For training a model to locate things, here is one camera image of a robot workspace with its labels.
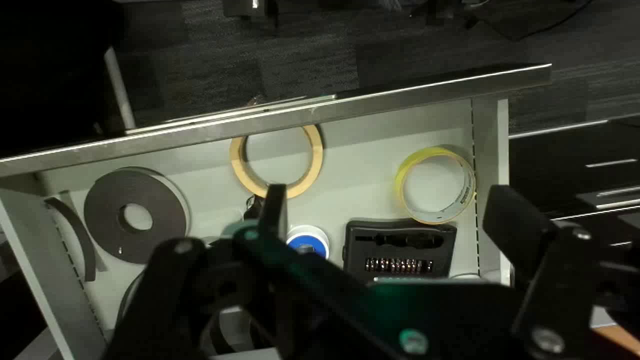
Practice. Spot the yellow clear tape roll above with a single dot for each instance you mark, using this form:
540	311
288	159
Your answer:
404	180

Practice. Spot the black screwdriver bit case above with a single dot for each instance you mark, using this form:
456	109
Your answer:
401	246

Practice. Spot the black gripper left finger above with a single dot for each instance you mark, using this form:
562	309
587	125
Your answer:
200	292

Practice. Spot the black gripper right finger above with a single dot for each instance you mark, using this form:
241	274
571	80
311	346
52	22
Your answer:
566	287

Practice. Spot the tan masking tape roll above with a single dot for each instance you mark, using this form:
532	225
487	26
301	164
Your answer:
238	171

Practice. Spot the black magnetic tape roll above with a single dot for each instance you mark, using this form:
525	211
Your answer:
107	212

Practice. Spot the blue white tape roll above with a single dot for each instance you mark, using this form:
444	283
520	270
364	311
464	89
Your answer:
309	238

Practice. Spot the white metal post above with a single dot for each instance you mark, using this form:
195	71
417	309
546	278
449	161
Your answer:
121	86

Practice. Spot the grey metal open drawer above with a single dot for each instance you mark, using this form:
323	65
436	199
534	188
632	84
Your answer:
366	180

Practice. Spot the loose black magnetic strip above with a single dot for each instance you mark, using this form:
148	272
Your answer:
80	232

